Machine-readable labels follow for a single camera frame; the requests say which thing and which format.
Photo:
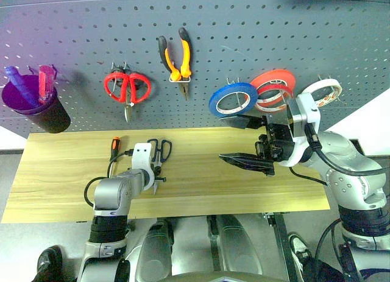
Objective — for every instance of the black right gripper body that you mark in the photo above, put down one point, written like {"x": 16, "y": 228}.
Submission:
{"x": 275, "y": 139}

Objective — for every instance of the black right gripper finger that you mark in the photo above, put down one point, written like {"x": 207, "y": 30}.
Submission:
{"x": 243, "y": 121}
{"x": 250, "y": 161}

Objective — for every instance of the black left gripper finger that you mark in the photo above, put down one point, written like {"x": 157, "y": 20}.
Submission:
{"x": 161, "y": 180}

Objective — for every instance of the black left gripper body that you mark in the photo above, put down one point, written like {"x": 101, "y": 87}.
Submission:
{"x": 156, "y": 170}

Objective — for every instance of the translucent white tape roll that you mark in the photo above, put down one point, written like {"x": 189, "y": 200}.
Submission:
{"x": 320, "y": 82}

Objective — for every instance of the orange black needle-nose pliers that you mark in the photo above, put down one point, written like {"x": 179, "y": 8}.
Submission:
{"x": 184, "y": 59}

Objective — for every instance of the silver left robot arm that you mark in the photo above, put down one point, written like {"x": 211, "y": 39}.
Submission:
{"x": 112, "y": 193}

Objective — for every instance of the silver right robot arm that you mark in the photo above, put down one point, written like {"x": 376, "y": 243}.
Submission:
{"x": 350, "y": 178}

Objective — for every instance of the small red white tape roll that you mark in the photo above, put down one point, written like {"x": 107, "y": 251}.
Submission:
{"x": 271, "y": 107}

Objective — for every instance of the blue tape roll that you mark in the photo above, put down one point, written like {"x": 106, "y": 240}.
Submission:
{"x": 231, "y": 86}

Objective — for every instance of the metal tape hook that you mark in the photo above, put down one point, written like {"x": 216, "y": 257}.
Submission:
{"x": 228, "y": 80}

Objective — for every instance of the orange black screwdriver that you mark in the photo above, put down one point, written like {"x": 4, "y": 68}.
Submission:
{"x": 115, "y": 143}

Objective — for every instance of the large red tape roll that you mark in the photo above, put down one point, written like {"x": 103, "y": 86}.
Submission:
{"x": 271, "y": 75}

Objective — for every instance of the dark grey rounded cover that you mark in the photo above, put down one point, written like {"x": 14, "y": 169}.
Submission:
{"x": 237, "y": 245}
{"x": 153, "y": 251}

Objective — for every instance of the metal pegboard hook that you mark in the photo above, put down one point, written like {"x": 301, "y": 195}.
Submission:
{"x": 320, "y": 77}

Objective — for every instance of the grey perforated pegboard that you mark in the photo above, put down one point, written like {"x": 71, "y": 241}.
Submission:
{"x": 213, "y": 26}

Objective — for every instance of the black white sneaker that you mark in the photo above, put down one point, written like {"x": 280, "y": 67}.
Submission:
{"x": 300, "y": 251}

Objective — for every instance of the metal scissors hook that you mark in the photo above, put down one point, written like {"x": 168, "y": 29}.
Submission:
{"x": 117, "y": 68}

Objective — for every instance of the grey curved robot torso edge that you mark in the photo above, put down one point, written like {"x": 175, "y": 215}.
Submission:
{"x": 225, "y": 277}

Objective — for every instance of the black pen cup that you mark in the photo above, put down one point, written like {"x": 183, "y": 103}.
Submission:
{"x": 51, "y": 117}

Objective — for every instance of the red utility knife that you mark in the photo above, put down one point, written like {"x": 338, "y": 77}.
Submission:
{"x": 45, "y": 84}

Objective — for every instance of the blue marker pen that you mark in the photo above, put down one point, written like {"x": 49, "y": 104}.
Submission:
{"x": 21, "y": 87}

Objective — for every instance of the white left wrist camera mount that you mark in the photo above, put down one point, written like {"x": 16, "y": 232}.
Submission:
{"x": 141, "y": 155}

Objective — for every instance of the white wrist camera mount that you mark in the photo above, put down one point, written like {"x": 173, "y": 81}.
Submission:
{"x": 141, "y": 155}
{"x": 309, "y": 111}

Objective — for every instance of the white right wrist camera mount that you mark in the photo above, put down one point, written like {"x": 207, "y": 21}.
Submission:
{"x": 309, "y": 111}

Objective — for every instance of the black metal table frame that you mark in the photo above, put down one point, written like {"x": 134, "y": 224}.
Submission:
{"x": 281, "y": 239}

